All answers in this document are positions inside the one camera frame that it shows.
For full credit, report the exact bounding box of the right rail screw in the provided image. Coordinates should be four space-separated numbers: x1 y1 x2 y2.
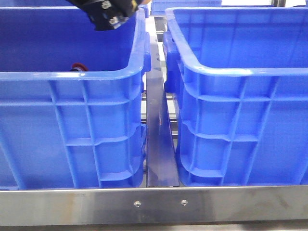
181 200 188 206

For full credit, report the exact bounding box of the right blue plastic bin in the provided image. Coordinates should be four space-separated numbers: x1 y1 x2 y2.
164 7 308 186

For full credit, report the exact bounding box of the blue plastic bin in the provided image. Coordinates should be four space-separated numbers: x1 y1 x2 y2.
0 7 151 190
164 7 308 186

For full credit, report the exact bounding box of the left blue plastic bin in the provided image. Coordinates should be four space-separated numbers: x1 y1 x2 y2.
0 7 151 190

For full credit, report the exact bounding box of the rail screw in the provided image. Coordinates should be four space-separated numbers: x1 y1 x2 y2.
181 200 188 206
134 201 141 207

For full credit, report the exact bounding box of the red push button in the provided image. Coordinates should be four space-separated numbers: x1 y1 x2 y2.
70 63 89 72

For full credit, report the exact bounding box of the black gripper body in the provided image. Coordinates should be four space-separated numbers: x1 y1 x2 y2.
69 0 144 31

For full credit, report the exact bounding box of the left rail screw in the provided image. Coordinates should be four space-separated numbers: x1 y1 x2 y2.
134 201 141 207

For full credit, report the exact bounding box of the rear right blue bin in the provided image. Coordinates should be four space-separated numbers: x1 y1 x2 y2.
151 0 222 15

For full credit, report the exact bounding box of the steel front rail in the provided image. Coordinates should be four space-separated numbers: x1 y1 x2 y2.
0 185 308 226

